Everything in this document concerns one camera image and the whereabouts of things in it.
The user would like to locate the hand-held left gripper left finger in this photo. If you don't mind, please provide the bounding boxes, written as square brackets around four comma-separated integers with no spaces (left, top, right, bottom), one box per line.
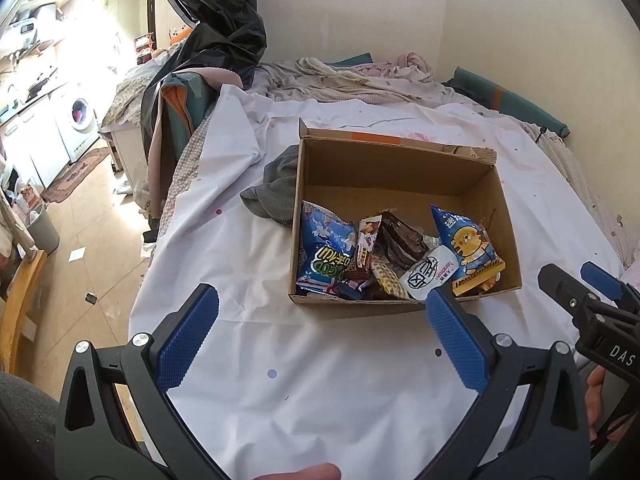
[54,283,236,480]

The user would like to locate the kitchen counter cabinets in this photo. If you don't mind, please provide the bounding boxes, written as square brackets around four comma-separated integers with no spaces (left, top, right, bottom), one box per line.
[0,0,121,186]

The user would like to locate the grey trash bin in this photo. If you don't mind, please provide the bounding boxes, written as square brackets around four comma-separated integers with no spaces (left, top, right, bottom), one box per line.
[22,205,60,256]

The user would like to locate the folded bedding pile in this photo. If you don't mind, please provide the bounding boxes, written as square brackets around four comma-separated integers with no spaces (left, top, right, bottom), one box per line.
[145,69,241,221]

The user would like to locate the cardboard box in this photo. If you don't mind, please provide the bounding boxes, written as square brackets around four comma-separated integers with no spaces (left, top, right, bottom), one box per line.
[287,119,523,307]

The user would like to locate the white low cabinet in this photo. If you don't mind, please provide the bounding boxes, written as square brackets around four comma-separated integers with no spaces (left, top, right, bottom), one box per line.
[100,122,151,201]

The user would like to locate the black plastic bag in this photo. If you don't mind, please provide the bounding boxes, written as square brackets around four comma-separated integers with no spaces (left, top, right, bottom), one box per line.
[141,0,267,151]

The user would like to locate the white packet with black print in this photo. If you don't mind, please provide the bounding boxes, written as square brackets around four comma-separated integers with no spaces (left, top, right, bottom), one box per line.
[400,245,453,301]

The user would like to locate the printed plastic bag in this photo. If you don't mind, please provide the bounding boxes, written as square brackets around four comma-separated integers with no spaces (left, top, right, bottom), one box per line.
[15,182,43,211]

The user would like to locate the person's left hand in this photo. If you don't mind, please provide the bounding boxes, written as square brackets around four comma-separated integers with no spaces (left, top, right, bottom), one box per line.
[252,462,343,480]

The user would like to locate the white washing machine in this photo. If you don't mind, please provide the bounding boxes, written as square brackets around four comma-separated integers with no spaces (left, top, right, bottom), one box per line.
[52,85,101,163]

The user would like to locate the teal pillow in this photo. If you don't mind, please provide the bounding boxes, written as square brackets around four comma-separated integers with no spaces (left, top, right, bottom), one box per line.
[325,52,373,67]
[442,66,571,137]

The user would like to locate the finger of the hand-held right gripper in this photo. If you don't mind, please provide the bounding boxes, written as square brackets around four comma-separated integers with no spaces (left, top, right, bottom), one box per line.
[538,262,601,312]
[580,261,640,311]

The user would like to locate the crumpled floral quilt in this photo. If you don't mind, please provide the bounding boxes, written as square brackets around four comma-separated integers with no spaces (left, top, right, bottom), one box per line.
[252,51,451,106]

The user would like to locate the orange biscuit packet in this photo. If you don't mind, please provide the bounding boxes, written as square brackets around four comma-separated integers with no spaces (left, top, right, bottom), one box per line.
[370,255,402,293]

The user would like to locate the dotted mattress cover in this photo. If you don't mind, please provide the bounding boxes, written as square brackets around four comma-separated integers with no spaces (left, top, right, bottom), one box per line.
[537,127,640,271]

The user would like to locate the wooden chair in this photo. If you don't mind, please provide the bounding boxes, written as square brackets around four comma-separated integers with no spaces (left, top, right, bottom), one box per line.
[0,250,48,376]

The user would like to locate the person's grey trouser leg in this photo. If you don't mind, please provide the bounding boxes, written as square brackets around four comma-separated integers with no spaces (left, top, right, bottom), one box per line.
[0,374,58,480]

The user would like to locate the large blue snack bag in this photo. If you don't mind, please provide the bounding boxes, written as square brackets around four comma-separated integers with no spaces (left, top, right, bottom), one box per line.
[296,201,358,295]

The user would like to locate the white and red snack packet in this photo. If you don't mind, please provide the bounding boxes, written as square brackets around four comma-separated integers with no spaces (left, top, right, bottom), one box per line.
[357,215,383,271]

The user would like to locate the white bed sheet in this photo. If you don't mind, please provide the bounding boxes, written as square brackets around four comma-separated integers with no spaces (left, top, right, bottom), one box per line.
[127,84,626,480]

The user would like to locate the grey cloth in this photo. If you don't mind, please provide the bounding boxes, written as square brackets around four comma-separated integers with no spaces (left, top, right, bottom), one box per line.
[240,145,300,226]

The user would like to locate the brown chocolate wrapper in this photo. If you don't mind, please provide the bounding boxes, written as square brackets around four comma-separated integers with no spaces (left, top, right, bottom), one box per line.
[340,269,373,291]
[378,211,430,271]

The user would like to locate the person's right hand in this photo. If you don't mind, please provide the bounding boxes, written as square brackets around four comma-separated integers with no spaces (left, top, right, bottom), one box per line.
[585,365,608,428]

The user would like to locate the blue cartoon cat snack bag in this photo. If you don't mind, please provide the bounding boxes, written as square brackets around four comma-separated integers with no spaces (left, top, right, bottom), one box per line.
[430,204,506,297]

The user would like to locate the patterned floor rug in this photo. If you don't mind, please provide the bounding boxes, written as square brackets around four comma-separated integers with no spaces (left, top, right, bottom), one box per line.
[40,147,111,204]

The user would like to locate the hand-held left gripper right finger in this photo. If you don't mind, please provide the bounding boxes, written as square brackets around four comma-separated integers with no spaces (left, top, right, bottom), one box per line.
[412,287,591,480]

